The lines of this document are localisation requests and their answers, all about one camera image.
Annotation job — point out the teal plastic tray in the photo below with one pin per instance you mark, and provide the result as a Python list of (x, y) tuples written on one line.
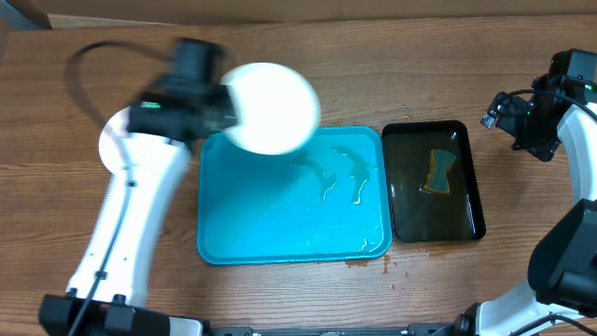
[(326, 201)]

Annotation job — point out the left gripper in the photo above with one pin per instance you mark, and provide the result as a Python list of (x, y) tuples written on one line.
[(226, 101)]

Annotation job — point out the green yellow sponge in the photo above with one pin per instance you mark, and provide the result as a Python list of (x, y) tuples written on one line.
[(440, 162)]

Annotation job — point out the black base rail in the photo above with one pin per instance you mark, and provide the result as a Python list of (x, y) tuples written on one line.
[(416, 329)]

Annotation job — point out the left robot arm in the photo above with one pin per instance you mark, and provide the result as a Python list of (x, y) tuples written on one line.
[(107, 293)]

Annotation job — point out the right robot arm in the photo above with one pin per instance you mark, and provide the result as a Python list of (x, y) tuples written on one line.
[(561, 280)]

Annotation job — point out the black water tray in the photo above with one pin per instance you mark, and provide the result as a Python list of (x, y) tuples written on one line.
[(421, 216)]

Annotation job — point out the white plate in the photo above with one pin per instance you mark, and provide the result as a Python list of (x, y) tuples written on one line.
[(277, 108), (112, 144)]

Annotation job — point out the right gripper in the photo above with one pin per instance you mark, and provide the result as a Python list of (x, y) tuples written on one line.
[(506, 115)]

